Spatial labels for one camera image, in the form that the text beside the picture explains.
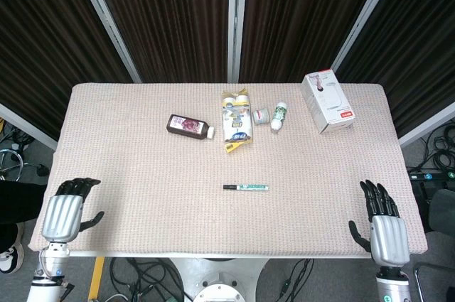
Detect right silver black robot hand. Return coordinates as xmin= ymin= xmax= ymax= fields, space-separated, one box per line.
xmin=348 ymin=179 xmax=411 ymax=268

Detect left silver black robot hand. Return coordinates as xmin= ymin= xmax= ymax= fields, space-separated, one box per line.
xmin=41 ymin=177 xmax=106 ymax=244

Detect green white marker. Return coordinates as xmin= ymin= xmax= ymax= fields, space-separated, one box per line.
xmin=235 ymin=183 xmax=270 ymax=192

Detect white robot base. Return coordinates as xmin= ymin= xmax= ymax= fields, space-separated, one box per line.
xmin=166 ymin=257 xmax=271 ymax=302

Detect black trouser leg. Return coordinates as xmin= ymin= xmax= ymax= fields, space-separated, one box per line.
xmin=0 ymin=180 xmax=48 ymax=254

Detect dark grey chair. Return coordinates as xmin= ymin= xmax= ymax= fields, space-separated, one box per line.
xmin=426 ymin=188 xmax=455 ymax=234

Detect black white sneaker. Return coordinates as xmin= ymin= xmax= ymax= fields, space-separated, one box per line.
xmin=0 ymin=222 xmax=26 ymax=275

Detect chrome stool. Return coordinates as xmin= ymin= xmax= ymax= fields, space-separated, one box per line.
xmin=0 ymin=148 xmax=50 ymax=180

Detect black power strip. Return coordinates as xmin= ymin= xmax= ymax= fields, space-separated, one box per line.
xmin=407 ymin=169 xmax=455 ymax=183

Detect beige woven table cloth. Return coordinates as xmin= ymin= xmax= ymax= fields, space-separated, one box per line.
xmin=27 ymin=82 xmax=429 ymax=259

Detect white red carton box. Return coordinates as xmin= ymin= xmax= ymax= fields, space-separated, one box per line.
xmin=301 ymin=68 xmax=356 ymax=135

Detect brown juice bottle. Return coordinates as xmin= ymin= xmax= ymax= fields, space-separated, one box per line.
xmin=166 ymin=114 xmax=217 ymax=141

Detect green white plastic bottle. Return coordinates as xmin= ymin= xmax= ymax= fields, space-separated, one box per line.
xmin=269 ymin=101 xmax=289 ymax=134

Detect yellow white drink multipack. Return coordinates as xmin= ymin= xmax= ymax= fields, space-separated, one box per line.
xmin=220 ymin=89 xmax=255 ymax=154

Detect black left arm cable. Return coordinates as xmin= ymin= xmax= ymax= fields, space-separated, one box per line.
xmin=58 ymin=279 xmax=76 ymax=302

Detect silver partition rail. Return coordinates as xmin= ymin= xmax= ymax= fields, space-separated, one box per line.
xmin=0 ymin=102 xmax=58 ymax=151
xmin=397 ymin=102 xmax=455 ymax=149

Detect tangled black floor cables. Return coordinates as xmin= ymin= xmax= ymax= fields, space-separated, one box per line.
xmin=109 ymin=257 xmax=186 ymax=302
xmin=408 ymin=120 xmax=455 ymax=175

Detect silver partition post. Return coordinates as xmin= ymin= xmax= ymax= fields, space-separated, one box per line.
xmin=226 ymin=0 xmax=249 ymax=83
xmin=69 ymin=0 xmax=143 ymax=84
xmin=330 ymin=0 xmax=405 ymax=72

